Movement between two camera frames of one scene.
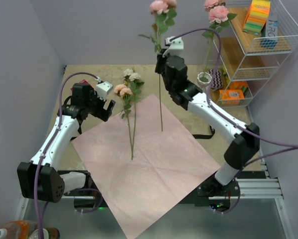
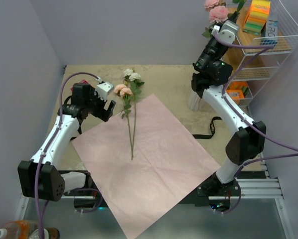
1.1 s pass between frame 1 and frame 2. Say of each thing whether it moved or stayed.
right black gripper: moved
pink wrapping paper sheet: stayed
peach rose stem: stayed
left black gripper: stayed
